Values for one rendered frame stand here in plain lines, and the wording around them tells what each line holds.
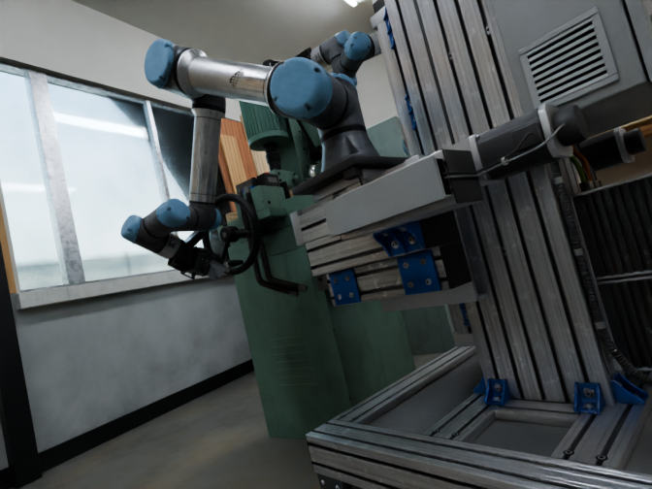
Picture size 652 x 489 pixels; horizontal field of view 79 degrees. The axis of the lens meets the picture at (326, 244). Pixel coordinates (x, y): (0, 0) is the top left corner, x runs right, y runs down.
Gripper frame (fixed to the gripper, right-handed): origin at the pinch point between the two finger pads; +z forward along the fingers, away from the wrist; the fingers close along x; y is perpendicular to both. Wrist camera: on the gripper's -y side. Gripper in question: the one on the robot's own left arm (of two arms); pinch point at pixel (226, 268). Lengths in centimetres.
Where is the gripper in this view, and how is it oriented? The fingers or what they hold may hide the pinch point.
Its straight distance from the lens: 138.6
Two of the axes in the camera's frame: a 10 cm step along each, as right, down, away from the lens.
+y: -0.8, 8.7, -4.8
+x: 8.0, -2.3, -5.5
